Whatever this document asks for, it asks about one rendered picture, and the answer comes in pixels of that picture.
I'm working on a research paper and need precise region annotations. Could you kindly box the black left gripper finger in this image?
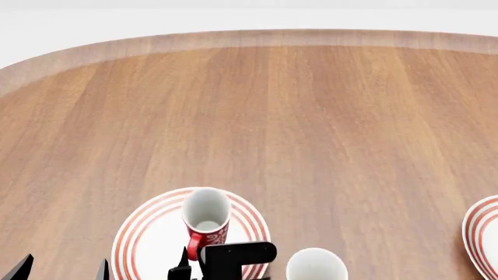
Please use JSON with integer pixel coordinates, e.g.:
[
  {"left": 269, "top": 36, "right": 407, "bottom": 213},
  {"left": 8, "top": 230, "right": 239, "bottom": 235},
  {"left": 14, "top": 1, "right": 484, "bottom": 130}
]
[
  {"left": 95, "top": 257, "right": 110, "bottom": 280},
  {"left": 0, "top": 253, "right": 35, "bottom": 280}
]

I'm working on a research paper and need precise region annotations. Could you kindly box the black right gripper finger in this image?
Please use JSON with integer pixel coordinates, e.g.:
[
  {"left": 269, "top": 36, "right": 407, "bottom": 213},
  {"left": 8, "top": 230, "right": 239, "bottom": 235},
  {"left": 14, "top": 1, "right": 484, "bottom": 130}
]
[
  {"left": 167, "top": 246, "right": 193, "bottom": 280},
  {"left": 198, "top": 240, "right": 278, "bottom": 280}
]

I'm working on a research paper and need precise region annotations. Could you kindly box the white plate with red rings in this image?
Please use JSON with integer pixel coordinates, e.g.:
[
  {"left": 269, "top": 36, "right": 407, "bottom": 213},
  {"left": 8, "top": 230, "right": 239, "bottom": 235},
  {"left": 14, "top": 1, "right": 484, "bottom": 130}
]
[
  {"left": 110, "top": 186, "right": 272, "bottom": 280},
  {"left": 461, "top": 194, "right": 498, "bottom": 280}
]

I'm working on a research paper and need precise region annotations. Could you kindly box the plain white mug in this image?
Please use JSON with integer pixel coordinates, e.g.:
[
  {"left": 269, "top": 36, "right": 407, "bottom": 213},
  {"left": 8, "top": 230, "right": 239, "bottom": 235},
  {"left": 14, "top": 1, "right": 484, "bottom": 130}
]
[{"left": 285, "top": 247, "right": 349, "bottom": 280}]

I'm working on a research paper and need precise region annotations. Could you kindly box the red patterned mug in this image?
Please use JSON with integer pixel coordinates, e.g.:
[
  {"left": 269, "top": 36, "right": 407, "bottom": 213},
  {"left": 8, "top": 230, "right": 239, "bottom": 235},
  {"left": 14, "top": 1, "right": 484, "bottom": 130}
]
[{"left": 181, "top": 187, "right": 233, "bottom": 262}]

